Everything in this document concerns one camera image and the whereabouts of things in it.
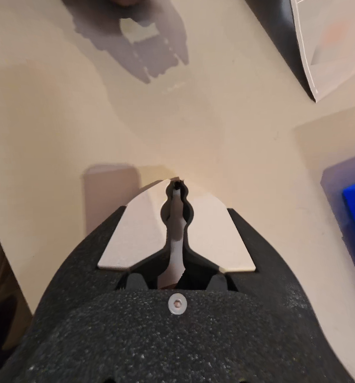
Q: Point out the grey instruction booklet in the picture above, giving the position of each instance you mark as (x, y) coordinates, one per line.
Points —
(330, 45)

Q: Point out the grey desk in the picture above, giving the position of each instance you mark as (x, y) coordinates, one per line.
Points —
(75, 104)

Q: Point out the person's brown jacket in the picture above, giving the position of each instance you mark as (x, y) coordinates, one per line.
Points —
(0, 284)

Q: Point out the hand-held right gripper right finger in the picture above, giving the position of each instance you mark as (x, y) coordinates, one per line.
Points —
(219, 236)

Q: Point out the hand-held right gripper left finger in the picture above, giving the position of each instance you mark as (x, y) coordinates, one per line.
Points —
(135, 236)

